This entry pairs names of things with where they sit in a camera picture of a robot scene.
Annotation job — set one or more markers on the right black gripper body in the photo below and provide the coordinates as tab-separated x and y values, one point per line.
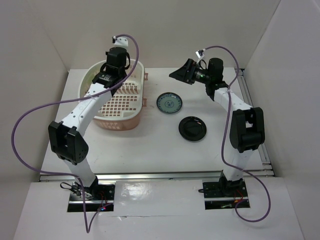
200	75

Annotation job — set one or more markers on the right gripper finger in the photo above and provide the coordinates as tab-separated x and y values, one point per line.
184	80
184	72

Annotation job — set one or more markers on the blue patterned plate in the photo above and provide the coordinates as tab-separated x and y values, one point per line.
169	103

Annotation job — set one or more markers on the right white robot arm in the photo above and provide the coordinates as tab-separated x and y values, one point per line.
245	131

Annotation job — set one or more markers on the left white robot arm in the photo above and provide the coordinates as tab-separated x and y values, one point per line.
67	136

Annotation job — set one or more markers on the white pink dish rack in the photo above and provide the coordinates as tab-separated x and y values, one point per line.
123	111

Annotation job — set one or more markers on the black plate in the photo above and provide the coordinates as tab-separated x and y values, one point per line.
192	128

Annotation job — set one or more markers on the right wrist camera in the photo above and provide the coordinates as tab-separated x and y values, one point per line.
200	54

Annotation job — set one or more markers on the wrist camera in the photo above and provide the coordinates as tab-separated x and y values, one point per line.
200	54
120	41

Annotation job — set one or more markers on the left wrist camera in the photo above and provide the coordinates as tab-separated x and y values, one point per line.
120	41

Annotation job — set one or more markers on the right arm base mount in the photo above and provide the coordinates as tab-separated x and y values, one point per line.
217	199

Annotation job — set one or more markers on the aluminium rail frame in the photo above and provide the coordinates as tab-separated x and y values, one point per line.
155	148

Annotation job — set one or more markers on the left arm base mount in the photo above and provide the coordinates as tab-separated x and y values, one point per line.
103	198

